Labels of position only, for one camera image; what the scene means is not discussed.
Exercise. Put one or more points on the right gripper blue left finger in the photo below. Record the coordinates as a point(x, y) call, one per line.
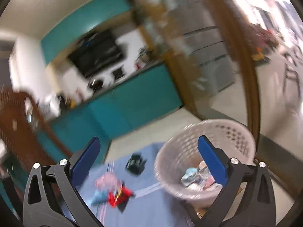
point(40, 206)

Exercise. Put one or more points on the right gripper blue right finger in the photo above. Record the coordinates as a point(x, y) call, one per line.
point(257, 206)

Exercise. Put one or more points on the pink plastic bag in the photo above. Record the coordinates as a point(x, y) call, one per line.
point(108, 181)

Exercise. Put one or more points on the dark green wrapper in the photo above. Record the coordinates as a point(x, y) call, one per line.
point(136, 164)

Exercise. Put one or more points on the white blue paper cup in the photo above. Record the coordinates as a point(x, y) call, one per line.
point(191, 176)

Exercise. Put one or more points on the white plastic trash basket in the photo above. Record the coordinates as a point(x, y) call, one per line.
point(181, 152)

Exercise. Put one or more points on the teal kitchen cabinets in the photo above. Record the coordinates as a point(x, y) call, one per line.
point(127, 104)

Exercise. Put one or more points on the blue striped cloth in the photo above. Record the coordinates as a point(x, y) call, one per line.
point(151, 205)

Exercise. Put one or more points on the carved wooden chair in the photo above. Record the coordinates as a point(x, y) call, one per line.
point(17, 134)

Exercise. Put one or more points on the yellow toy vehicle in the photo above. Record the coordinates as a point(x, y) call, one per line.
point(259, 57)

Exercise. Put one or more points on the etched glass sliding door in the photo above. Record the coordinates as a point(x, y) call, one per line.
point(212, 42)

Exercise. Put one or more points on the black range hood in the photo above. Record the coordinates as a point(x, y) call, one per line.
point(96, 51)

